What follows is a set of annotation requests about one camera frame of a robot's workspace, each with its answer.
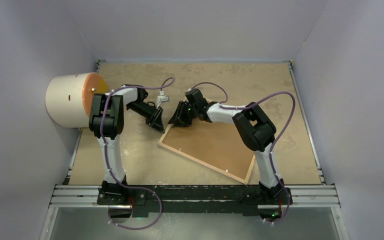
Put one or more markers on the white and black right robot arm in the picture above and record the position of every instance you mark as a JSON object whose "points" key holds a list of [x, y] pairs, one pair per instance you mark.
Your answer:
{"points": [[255, 128]]}

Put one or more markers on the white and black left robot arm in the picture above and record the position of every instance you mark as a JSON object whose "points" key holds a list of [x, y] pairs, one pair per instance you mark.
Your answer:
{"points": [[106, 121]]}

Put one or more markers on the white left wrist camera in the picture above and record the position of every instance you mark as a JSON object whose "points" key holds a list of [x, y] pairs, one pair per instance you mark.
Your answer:
{"points": [[161, 98]]}

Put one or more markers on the white cylinder with orange lid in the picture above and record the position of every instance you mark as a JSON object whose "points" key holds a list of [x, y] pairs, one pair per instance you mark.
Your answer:
{"points": [[68, 98]]}

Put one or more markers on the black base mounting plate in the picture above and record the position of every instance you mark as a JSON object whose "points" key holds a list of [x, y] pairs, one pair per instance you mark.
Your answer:
{"points": [[247, 200]]}

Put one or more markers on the brown hardboard backing board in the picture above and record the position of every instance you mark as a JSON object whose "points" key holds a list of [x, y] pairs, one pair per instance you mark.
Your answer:
{"points": [[212, 145]]}

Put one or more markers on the aluminium extrusion rail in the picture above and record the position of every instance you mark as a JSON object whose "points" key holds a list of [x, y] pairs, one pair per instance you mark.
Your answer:
{"points": [[303, 196]]}

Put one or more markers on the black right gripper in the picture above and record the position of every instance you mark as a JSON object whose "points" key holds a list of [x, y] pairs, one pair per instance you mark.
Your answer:
{"points": [[179, 119]]}

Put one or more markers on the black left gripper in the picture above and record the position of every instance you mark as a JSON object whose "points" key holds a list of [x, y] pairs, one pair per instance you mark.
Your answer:
{"points": [[155, 120]]}

